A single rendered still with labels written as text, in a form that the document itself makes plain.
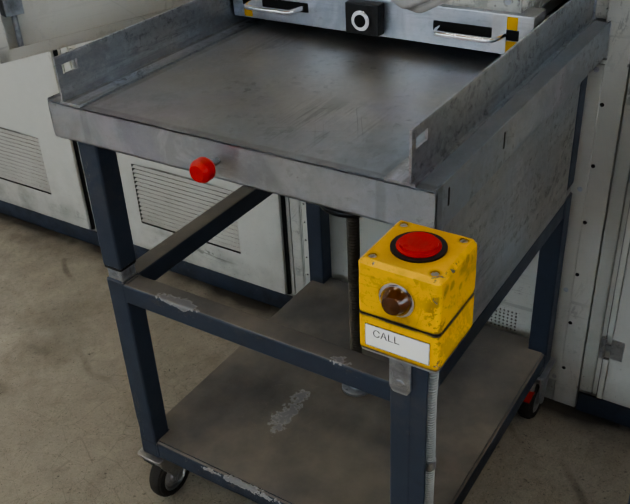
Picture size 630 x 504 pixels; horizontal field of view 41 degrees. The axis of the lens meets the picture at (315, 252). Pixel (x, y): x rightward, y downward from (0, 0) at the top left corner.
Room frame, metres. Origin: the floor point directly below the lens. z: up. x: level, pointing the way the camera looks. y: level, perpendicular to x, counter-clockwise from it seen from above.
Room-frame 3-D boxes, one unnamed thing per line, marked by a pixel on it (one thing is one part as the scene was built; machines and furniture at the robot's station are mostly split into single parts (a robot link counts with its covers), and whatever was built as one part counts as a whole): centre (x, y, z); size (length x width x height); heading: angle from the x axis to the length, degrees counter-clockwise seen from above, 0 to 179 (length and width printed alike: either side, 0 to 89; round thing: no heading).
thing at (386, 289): (0.58, -0.06, 0.87); 0.03 x 0.01 x 0.03; 56
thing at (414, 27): (1.34, -0.12, 0.90); 0.54 x 0.05 x 0.06; 56
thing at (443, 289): (0.61, -0.09, 0.85); 0.08 x 0.08 x 0.10; 56
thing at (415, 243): (0.62, -0.09, 0.90); 0.04 x 0.04 x 0.02
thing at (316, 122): (1.27, -0.07, 0.82); 0.68 x 0.62 x 0.06; 146
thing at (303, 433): (1.27, -0.07, 0.46); 0.64 x 0.58 x 0.66; 146
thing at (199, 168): (0.97, 0.13, 0.82); 0.04 x 0.03 x 0.03; 146
